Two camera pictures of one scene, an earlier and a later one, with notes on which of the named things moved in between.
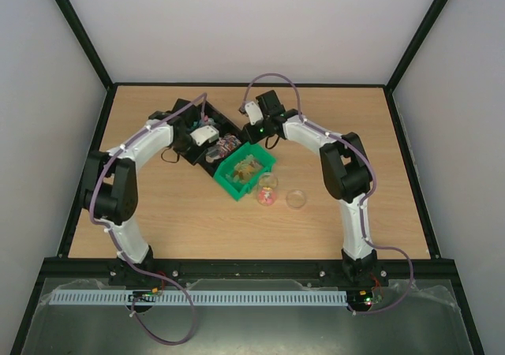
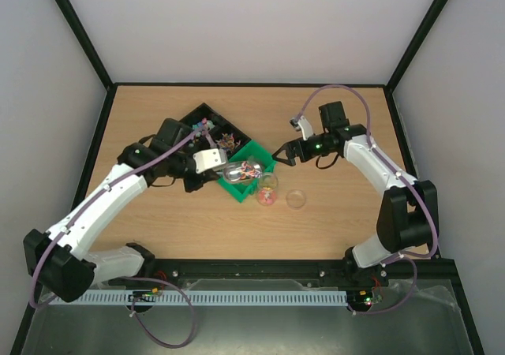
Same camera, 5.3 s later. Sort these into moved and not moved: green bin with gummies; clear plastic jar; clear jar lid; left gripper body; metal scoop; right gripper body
Moved: metal scoop; left gripper body; right gripper body
Not moved: green bin with gummies; clear plastic jar; clear jar lid
